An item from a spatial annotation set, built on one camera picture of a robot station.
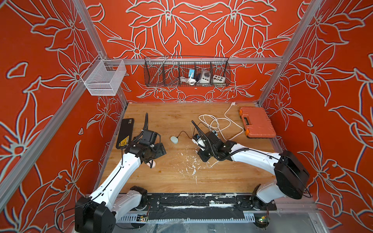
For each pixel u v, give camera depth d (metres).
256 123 1.00
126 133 1.01
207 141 0.64
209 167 0.86
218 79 0.94
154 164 0.85
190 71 0.83
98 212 0.37
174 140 0.95
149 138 0.61
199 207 0.73
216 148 0.64
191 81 0.86
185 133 1.00
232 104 1.17
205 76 0.91
